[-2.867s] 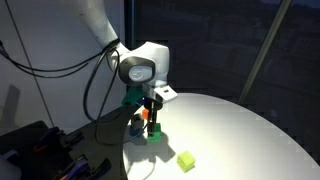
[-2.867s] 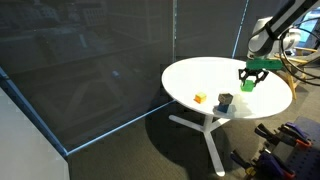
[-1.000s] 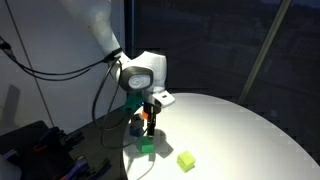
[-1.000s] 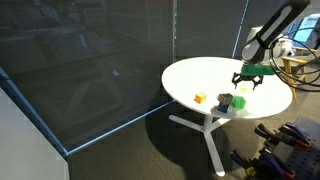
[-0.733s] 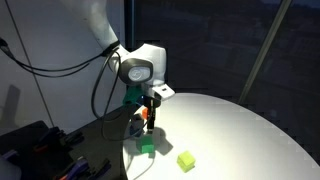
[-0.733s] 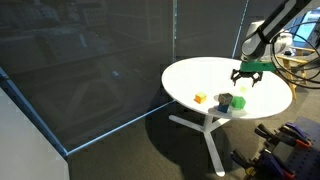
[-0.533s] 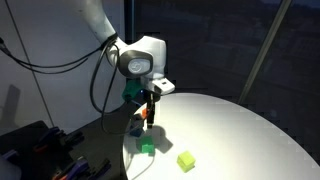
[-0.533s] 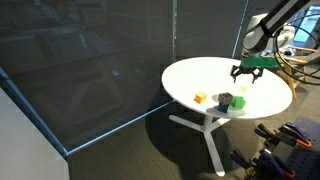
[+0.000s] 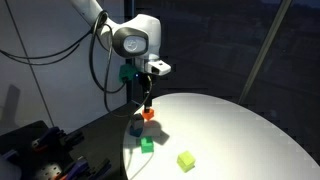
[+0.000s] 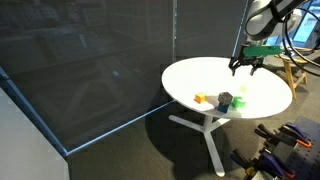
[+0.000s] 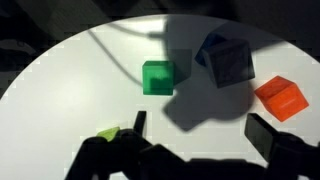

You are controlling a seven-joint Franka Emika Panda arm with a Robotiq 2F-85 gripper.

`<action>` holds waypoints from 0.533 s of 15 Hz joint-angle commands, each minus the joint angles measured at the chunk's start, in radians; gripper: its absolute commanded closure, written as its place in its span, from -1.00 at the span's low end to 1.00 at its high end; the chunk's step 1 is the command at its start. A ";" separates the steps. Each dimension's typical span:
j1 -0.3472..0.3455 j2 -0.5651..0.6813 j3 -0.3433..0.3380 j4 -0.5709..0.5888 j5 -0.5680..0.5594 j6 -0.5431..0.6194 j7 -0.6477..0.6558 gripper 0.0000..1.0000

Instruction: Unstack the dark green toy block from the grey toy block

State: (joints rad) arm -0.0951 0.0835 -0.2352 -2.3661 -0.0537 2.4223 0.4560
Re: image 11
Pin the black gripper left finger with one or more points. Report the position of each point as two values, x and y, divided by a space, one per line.
113 156

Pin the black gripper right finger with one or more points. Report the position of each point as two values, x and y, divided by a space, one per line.
286 153

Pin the dark green toy block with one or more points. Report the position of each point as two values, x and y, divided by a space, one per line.
158 78

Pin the yellow-green toy block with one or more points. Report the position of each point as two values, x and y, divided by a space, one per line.
108 134

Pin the orange toy block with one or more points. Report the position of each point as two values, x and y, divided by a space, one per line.
283 100

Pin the grey toy block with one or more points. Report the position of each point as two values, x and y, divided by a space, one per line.
230 63

